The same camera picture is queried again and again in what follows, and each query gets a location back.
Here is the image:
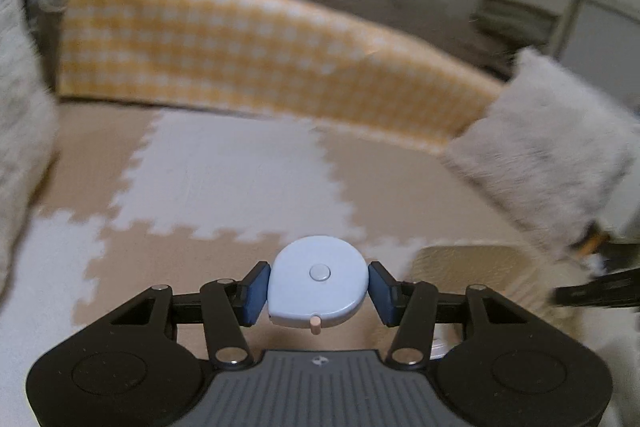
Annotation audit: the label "white foam mat tile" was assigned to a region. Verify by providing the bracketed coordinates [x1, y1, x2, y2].
[111, 111, 367, 244]
[0, 211, 108, 348]

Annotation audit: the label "pale blue tape measure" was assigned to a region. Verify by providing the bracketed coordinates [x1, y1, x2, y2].
[266, 235, 369, 336]

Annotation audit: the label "large fluffy white pillow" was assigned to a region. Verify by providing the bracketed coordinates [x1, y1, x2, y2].
[0, 0, 58, 303]

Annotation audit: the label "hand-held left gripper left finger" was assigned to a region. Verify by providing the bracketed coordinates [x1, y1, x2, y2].
[106, 261, 272, 368]

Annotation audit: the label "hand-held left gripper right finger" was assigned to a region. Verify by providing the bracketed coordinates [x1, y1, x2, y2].
[369, 262, 534, 366]

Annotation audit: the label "white framed door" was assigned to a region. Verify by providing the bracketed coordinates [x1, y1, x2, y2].
[552, 0, 640, 72]

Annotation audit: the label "yellow checked bed cover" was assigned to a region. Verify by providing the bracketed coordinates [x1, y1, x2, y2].
[56, 0, 506, 155]

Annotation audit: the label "folded beige blankets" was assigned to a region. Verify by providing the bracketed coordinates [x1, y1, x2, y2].
[472, 0, 558, 42]

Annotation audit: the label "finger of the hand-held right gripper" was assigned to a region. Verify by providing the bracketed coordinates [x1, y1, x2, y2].
[552, 271, 640, 309]

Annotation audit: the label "small fluffy white pillow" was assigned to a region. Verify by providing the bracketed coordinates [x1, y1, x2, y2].
[442, 48, 640, 260]

